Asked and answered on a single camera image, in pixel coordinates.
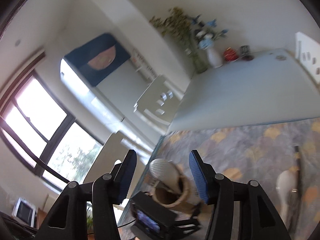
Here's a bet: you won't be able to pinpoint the white dining chair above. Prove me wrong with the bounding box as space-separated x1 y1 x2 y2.
133 75 185 130
294 31 320 85
82 130 155 188

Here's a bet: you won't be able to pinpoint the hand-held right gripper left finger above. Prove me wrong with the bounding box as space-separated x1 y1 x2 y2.
35 149 137 240

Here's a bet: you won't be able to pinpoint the red lidded teacup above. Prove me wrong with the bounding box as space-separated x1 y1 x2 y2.
223 47 238 62

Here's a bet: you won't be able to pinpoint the blue artificial flowers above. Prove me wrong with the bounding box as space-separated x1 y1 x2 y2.
191 15 229 50

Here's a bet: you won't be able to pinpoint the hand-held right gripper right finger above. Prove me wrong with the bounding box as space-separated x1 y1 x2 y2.
189 149 293 240

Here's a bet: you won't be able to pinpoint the bamboo utensil holder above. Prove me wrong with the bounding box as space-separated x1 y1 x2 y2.
150 171 200 214

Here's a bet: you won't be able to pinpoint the black phone stand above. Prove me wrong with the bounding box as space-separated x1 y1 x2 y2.
239 44 253 61

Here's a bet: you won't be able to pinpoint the green houseplant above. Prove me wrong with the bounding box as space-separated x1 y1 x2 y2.
85 202 94 233

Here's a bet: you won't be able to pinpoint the white boxy appliance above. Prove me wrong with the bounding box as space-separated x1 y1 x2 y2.
12 197 37 227

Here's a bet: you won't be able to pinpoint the fan-patterned grey tablecloth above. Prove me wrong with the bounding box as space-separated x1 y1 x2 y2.
120 117 320 240

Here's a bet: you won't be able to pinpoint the dark-framed window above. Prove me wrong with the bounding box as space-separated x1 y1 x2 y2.
0 52 105 190

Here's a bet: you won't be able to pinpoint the white refrigerator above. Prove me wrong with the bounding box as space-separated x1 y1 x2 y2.
60 56 140 135

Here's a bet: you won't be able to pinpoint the long white rice paddle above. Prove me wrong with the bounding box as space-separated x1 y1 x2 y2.
276 170 300 230

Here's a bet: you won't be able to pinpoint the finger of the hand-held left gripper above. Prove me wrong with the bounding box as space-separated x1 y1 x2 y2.
175 202 203 238

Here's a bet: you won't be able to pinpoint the black chopstick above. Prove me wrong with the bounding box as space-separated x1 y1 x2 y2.
294 145 302 193

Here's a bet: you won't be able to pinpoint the white wall hanging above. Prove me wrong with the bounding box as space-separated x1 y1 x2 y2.
132 49 157 80

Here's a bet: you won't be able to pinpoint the blue refrigerator cover cloth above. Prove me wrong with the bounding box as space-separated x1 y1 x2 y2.
64 32 131 87

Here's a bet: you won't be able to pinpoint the short white rice paddle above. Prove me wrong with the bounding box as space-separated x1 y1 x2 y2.
149 158 182 193

